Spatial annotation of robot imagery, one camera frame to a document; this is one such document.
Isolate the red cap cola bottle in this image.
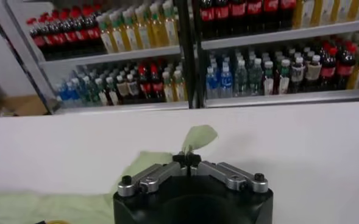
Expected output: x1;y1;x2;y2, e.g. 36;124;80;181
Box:
83;4;102;52
279;0;297;30
215;0;231;37
49;10;69;57
150;63;165;100
263;0;280;31
337;44;357;90
38;13;58;58
321;47;338;91
199;0;216;39
137;64;151;100
26;18;48;60
60;9;79;55
71;6;90;54
246;0;264;33
230;0;247;35

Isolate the dark drink bottle beige label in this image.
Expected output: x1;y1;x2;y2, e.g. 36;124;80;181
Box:
116;74;130;103
290;56;305;94
126;72;140;101
305;54;322;92

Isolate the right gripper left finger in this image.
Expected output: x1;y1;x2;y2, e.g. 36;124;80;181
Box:
117;153;188;198

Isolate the green tinted water bottle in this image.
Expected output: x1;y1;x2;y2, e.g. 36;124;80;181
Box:
233;59;248;97
80;75;92;106
90;79;101;106
247;57;263;96

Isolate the dark drink bottle white label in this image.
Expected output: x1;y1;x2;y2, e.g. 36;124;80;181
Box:
262;60;275;96
277;59;291;94
95;77;110;107
105;76;120;106

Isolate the open cardboard box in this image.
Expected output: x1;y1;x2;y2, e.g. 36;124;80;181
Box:
2;94;49;117

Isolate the light green polo shirt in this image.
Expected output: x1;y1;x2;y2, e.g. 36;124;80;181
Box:
0;124;219;224

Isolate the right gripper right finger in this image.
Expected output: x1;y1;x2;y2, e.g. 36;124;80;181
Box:
187;153;269;195

